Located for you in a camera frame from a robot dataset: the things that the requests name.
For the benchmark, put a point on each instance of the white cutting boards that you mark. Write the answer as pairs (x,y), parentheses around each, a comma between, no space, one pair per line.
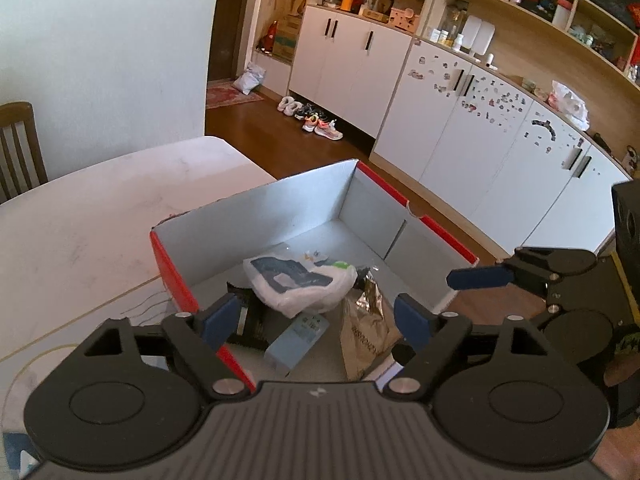
(477,35)

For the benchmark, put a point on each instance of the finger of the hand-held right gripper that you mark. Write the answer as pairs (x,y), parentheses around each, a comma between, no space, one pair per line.
(480,277)

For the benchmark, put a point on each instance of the orange bottle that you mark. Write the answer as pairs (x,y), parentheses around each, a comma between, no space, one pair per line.
(346,1)

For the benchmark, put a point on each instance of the black packet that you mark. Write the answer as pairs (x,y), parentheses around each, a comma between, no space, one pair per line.
(252,325)

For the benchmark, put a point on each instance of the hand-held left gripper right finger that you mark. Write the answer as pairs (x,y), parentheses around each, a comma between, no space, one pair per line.
(412,320)

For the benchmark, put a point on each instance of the white bag with dark print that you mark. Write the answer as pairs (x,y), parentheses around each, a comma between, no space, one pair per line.
(295,280)

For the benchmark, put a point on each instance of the red cardboard box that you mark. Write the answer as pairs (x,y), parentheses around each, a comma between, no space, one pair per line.
(300,210)

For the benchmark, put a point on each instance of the white marble desktop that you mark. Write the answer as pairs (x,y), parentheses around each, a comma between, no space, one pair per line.
(100,210)

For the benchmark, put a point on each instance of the white wall cabinet unit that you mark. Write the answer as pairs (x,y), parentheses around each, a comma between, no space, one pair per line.
(450,135)

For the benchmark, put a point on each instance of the white plastic bag on counter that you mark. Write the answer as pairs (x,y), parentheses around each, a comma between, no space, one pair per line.
(570,105)

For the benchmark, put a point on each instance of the dark entrance door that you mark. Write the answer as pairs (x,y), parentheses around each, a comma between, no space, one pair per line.
(227,20)

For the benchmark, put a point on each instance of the light blue small box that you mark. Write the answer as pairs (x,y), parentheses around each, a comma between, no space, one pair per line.
(297,340)

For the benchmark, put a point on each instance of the red patterned rug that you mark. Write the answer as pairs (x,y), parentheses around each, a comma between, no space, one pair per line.
(230,96)

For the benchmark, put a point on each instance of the cardboard box on shelf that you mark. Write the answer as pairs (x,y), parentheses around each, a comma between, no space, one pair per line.
(285,40)

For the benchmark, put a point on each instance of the row of shoes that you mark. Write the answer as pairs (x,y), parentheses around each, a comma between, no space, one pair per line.
(310,117)

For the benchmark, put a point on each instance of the wooden chair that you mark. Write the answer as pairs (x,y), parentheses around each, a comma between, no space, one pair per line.
(17,150)

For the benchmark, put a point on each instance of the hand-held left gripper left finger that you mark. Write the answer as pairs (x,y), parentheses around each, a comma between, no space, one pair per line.
(220,320)

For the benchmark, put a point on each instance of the black speaker box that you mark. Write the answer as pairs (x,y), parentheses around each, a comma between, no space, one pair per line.
(627,220)

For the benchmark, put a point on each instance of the light blue bag on floor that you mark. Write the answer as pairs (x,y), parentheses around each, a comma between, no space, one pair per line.
(249,80)

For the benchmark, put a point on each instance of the brown foil bag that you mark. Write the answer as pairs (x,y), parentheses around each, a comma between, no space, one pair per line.
(367,335)

